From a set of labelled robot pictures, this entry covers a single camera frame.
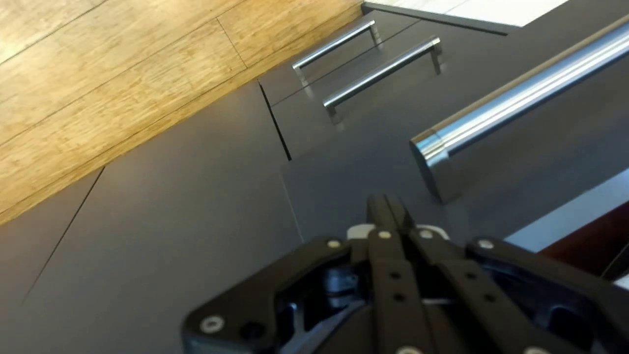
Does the dark drawer with large handle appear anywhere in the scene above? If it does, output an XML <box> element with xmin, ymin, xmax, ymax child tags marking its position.
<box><xmin>280</xmin><ymin>13</ymin><xmax>629</xmax><ymax>292</ymax></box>

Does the large chrome drawer handle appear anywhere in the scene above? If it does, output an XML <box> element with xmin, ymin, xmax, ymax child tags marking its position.
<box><xmin>409</xmin><ymin>22</ymin><xmax>629</xmax><ymax>205</ymax></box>

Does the dark drawer front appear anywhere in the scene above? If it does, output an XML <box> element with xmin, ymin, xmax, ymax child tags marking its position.
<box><xmin>266</xmin><ymin>18</ymin><xmax>510</xmax><ymax>162</ymax></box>
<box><xmin>258</xmin><ymin>9</ymin><xmax>421</xmax><ymax>109</ymax></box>

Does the white countertop panel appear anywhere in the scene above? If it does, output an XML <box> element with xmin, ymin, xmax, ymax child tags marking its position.
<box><xmin>362</xmin><ymin>0</ymin><xmax>571</xmax><ymax>32</ymax></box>

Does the slim chrome bar handle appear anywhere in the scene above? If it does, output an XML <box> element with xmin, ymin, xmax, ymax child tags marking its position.
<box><xmin>291</xmin><ymin>18</ymin><xmax>384</xmax><ymax>87</ymax></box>
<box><xmin>321</xmin><ymin>36</ymin><xmax>445</xmax><ymax>127</ymax></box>

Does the dark grey cabinet body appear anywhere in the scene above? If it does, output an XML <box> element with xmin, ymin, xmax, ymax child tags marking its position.
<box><xmin>0</xmin><ymin>81</ymin><xmax>305</xmax><ymax>354</ymax></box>

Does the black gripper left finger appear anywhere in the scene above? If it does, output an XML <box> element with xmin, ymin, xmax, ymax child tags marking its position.
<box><xmin>181</xmin><ymin>195</ymin><xmax>431</xmax><ymax>354</ymax></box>

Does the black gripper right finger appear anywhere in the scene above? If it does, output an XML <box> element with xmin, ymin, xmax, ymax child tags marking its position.
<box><xmin>386</xmin><ymin>195</ymin><xmax>629</xmax><ymax>354</ymax></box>

